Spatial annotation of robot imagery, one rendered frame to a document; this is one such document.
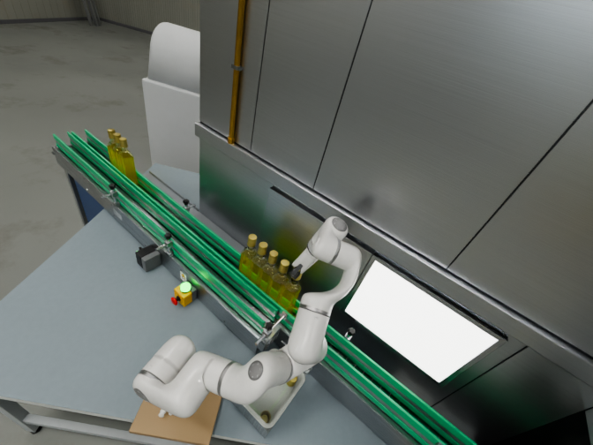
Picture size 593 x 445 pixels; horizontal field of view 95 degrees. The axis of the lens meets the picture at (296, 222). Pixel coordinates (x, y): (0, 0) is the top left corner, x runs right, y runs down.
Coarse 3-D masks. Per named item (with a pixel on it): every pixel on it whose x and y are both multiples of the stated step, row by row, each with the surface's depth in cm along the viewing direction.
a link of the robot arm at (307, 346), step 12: (300, 312) 69; (312, 312) 67; (300, 324) 67; (312, 324) 67; (324, 324) 68; (300, 336) 66; (312, 336) 66; (324, 336) 68; (288, 348) 67; (300, 348) 65; (312, 348) 65; (324, 348) 71; (300, 360) 65; (312, 360) 66; (300, 372) 74
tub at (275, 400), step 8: (296, 384) 106; (272, 392) 102; (280, 392) 103; (288, 392) 104; (296, 392) 98; (256, 400) 99; (264, 400) 100; (272, 400) 100; (280, 400) 101; (288, 400) 95; (248, 408) 91; (256, 408) 97; (264, 408) 98; (272, 408) 99; (280, 408) 98; (256, 416) 90; (272, 416) 97; (280, 416) 91; (264, 424) 88; (272, 424) 89
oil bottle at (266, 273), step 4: (264, 268) 107; (268, 268) 106; (272, 268) 106; (276, 268) 108; (260, 272) 109; (264, 272) 107; (268, 272) 106; (272, 272) 106; (260, 276) 110; (264, 276) 109; (268, 276) 107; (260, 280) 111; (264, 280) 110; (268, 280) 108; (260, 284) 113; (264, 284) 111; (268, 284) 110; (260, 288) 114; (264, 288) 112
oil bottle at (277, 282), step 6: (276, 276) 104; (288, 276) 106; (270, 282) 107; (276, 282) 105; (282, 282) 104; (270, 288) 109; (276, 288) 106; (270, 294) 111; (276, 294) 108; (276, 300) 110
